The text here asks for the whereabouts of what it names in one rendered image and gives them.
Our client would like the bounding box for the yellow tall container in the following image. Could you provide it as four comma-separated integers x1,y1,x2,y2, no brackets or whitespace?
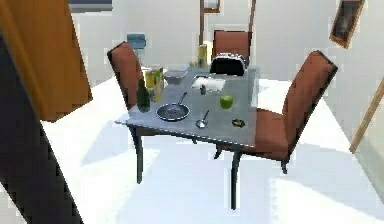
197,43,208,69

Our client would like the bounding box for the green apple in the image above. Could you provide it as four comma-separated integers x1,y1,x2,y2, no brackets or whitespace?
219,94,235,110

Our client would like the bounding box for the yellow green carton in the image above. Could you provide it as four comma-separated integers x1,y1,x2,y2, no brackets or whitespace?
144,65,165,103

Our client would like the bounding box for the black toaster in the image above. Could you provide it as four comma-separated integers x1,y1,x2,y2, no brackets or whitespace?
209,52,250,77

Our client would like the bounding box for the orange wooden door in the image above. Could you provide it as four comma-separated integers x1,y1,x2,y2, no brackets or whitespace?
0,0,94,122

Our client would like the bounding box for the white tray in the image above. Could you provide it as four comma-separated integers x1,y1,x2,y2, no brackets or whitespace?
191,75,226,92

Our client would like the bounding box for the brown dining chair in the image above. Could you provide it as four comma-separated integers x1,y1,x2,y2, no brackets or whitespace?
106,41,146,111
213,49,339,175
211,29,253,66

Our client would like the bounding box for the dark cabinet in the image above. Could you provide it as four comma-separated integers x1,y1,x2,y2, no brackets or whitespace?
0,30,85,224

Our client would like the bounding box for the grey dining table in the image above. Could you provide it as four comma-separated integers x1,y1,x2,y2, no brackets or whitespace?
115,64,261,211

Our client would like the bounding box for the wooden door frame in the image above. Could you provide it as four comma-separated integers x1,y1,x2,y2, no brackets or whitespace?
199,0,258,46

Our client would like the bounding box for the brown framed mirror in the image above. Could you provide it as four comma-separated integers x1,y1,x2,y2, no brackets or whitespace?
201,0,222,14

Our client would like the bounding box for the dark green bottle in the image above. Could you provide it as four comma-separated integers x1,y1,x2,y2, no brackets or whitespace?
135,78,152,114

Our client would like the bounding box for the blue grey box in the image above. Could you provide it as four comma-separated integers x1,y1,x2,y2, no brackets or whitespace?
126,32,148,50

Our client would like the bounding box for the grey bowl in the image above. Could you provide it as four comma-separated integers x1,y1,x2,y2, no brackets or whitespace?
163,64,190,86

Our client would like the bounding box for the black frying pan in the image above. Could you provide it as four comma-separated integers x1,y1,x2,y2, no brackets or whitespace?
155,91,191,122

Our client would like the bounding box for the metal spoon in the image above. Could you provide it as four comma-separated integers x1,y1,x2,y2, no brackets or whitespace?
195,109,211,129

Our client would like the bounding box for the brown framed picture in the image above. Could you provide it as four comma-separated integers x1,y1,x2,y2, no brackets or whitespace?
329,0,366,50

